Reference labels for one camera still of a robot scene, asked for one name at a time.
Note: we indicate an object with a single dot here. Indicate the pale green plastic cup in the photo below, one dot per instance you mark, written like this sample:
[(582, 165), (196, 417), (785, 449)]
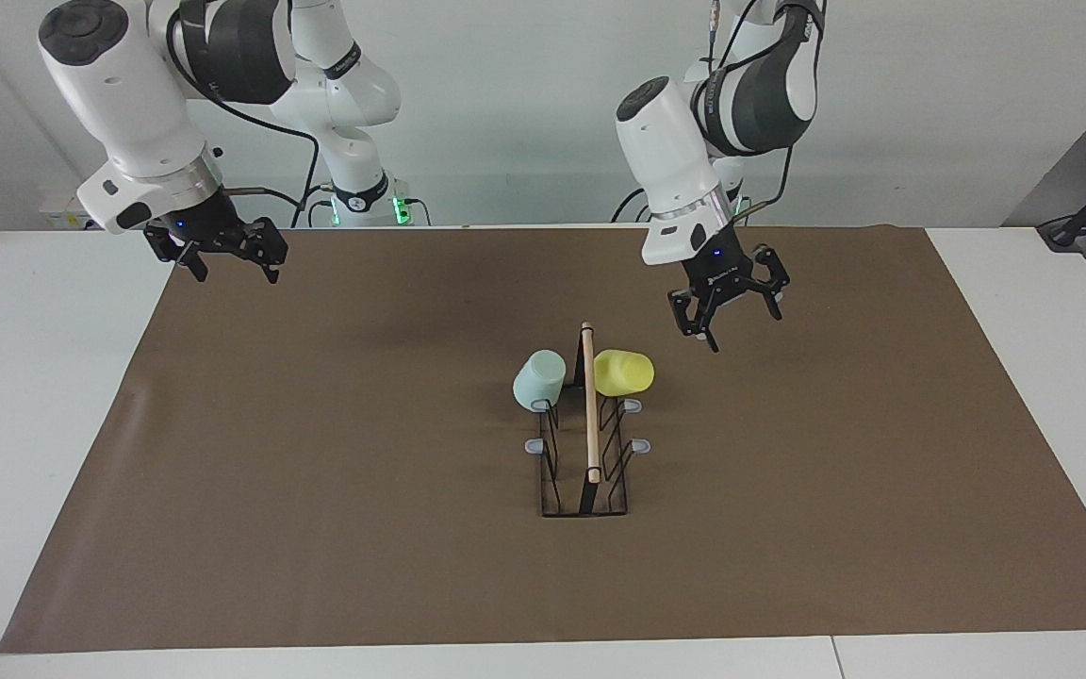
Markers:
[(538, 382)]

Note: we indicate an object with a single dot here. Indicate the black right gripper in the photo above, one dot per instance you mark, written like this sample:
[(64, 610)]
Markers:
[(208, 226)]

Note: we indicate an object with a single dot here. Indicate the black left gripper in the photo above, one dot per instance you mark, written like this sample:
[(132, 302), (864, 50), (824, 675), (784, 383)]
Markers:
[(720, 269)]

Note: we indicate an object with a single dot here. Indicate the yellow plastic cup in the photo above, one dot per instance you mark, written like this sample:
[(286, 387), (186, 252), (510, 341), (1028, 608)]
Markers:
[(623, 374)]

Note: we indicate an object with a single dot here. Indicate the brown table mat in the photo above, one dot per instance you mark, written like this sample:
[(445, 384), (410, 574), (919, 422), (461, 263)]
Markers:
[(411, 585)]

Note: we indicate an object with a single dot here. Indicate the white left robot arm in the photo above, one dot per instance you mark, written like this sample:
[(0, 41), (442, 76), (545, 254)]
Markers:
[(670, 151)]

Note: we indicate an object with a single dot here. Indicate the white power strip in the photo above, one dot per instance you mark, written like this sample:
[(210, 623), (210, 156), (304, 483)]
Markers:
[(57, 215)]

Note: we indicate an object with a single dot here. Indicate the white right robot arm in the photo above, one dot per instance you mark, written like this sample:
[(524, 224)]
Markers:
[(128, 94)]

